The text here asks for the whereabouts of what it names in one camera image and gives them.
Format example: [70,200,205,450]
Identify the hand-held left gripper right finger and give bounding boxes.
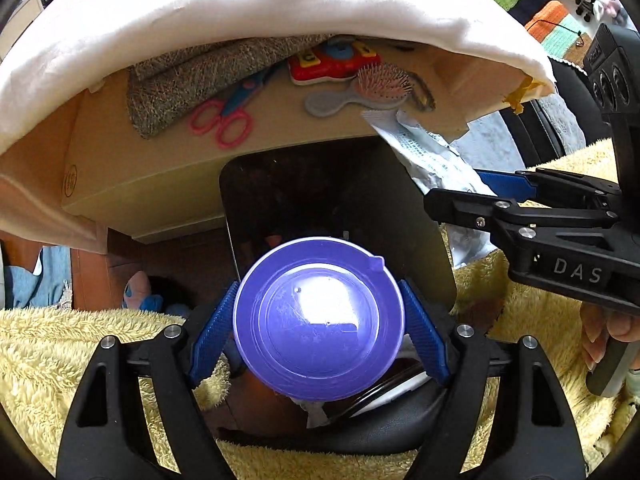
[397,277,587,480]

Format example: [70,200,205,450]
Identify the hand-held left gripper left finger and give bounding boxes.
[56,280,241,480]

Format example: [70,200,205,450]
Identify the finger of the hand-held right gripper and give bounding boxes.
[475,169,621,206]
[424,187,618,256]

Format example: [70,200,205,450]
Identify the white blue wipes packet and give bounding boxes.
[361,109,501,268]

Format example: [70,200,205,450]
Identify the purple plastic lid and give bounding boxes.
[234,236,405,402]

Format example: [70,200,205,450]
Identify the black waste bin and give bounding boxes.
[215,136,458,456]

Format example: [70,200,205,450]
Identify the person's right hand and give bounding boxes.
[580,305,640,373]

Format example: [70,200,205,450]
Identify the grey blue rug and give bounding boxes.
[452,110,528,171]

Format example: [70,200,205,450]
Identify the black sofa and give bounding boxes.
[510,57,618,168]

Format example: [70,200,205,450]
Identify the blue plush toy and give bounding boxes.
[122,270,166,313]

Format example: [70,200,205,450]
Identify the grey fur mat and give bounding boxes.
[542,95,613,158]

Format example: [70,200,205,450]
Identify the yellow tape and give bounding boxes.
[502,77,546,116]

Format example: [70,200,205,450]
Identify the pink hairbrush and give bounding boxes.
[305,62,413,118]

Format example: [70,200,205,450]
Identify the striped crochet blanket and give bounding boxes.
[472,0,601,68]

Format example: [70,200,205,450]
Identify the red toy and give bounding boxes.
[287,37,383,87]

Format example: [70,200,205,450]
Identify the pink blue scissors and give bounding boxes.
[189,67,276,150]

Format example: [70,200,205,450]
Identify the pink satin tablecloth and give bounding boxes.
[0,0,557,256]

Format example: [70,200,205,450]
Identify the grey woven cloth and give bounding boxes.
[126,35,341,140]

